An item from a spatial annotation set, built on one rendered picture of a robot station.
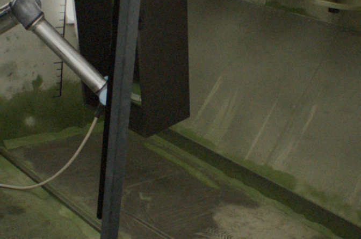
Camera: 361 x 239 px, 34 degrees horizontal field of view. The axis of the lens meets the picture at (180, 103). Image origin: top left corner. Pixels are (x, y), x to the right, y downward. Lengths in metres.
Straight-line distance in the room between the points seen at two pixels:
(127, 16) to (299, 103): 2.14
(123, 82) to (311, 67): 2.17
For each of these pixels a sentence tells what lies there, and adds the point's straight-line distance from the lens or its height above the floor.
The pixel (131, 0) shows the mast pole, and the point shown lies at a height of 1.42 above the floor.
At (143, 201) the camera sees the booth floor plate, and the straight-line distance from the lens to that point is 3.56.
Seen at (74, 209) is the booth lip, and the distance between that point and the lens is 3.44.
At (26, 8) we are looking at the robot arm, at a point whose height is 1.19.
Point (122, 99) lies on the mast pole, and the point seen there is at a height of 1.09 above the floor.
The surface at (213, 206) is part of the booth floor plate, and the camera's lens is 3.60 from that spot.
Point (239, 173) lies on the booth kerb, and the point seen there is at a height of 0.11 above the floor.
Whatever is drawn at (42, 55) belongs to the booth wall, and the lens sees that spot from 4.11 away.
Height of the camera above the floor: 1.74
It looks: 19 degrees down
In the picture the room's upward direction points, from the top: 7 degrees clockwise
